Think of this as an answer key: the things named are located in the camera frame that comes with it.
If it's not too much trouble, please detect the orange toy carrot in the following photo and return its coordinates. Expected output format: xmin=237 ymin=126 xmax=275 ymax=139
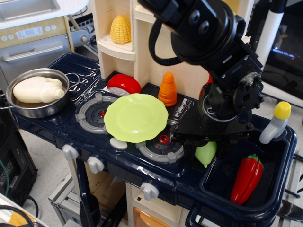
xmin=158 ymin=72 xmax=177 ymax=107

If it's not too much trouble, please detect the left grey stove knob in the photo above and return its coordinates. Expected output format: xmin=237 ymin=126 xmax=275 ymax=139
xmin=62 ymin=144 xmax=79 ymax=161

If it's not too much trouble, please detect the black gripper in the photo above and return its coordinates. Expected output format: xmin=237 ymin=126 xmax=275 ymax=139
xmin=170 ymin=104 xmax=254 ymax=160

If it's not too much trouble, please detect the light green toy plate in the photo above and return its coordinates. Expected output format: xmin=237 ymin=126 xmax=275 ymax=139
xmin=104 ymin=94 xmax=169 ymax=143

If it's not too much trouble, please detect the middle grey stove knob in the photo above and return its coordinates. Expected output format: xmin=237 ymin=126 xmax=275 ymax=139
xmin=87 ymin=156 xmax=105 ymax=174

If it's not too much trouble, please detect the navy toy kitchen counter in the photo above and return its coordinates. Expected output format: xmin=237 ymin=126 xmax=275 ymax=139
xmin=13 ymin=53 xmax=297 ymax=227

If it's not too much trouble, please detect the grey yellow toy faucet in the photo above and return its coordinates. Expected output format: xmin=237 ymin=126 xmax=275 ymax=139
xmin=259 ymin=101 xmax=292 ymax=144

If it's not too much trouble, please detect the grey oval stove button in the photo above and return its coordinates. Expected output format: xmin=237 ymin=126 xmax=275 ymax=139
xmin=109 ymin=137 xmax=128 ymax=150

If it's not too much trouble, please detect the grey stove knob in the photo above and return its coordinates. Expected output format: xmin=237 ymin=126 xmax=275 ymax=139
xmin=87 ymin=156 xmax=105 ymax=174
xmin=62 ymin=144 xmax=79 ymax=161
xmin=140 ymin=183 xmax=159 ymax=201

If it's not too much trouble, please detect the red toy chili pepper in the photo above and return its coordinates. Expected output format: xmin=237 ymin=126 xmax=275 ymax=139
xmin=230 ymin=154 xmax=264 ymax=205

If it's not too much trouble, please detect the grey toy dishwasher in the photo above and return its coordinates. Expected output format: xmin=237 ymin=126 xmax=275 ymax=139
xmin=0 ymin=16 xmax=73 ymax=90

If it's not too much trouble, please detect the red toy ketchup bottle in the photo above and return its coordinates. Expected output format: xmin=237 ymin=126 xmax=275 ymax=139
xmin=199 ymin=73 xmax=213 ymax=99

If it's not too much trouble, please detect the white stand leg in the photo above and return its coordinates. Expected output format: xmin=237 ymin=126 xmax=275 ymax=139
xmin=247 ymin=0 xmax=303 ymax=107

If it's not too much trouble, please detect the cream toy chicken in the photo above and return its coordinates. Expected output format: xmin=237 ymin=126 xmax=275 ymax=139
xmin=13 ymin=76 xmax=65 ymax=104

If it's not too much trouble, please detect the black computer case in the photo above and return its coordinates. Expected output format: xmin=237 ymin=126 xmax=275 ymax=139
xmin=0 ymin=110 xmax=37 ymax=206

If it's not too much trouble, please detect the yellow toy corn cob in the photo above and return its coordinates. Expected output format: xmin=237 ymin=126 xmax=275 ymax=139
xmin=110 ymin=15 xmax=132 ymax=44

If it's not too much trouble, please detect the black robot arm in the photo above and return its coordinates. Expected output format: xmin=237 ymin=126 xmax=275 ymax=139
xmin=140 ymin=0 xmax=264 ymax=159

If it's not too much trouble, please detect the right grey stove knob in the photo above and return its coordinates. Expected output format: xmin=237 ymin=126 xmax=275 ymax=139
xmin=140 ymin=183 xmax=159 ymax=201

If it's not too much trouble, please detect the grey stove burner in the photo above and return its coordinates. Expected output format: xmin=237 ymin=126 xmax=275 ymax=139
xmin=75 ymin=93 xmax=117 ymax=134
xmin=135 ymin=120 xmax=184 ymax=164

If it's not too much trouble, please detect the left grey stove burner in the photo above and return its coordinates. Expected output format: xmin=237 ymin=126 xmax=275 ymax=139
xmin=75 ymin=93 xmax=117 ymax=134

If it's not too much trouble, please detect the steel toy pot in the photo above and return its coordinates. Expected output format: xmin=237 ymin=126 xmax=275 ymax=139
xmin=0 ymin=68 xmax=70 ymax=118

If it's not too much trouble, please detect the green toy pear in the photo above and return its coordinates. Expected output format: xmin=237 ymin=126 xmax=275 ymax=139
xmin=195 ymin=141 xmax=217 ymax=168

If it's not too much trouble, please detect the right grey stove burner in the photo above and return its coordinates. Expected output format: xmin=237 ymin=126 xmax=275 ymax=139
xmin=135 ymin=120 xmax=184 ymax=164

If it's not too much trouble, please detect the cream toy kitchen shelf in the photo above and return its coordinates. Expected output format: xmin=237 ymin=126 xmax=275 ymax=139
xmin=91 ymin=0 xmax=255 ymax=112

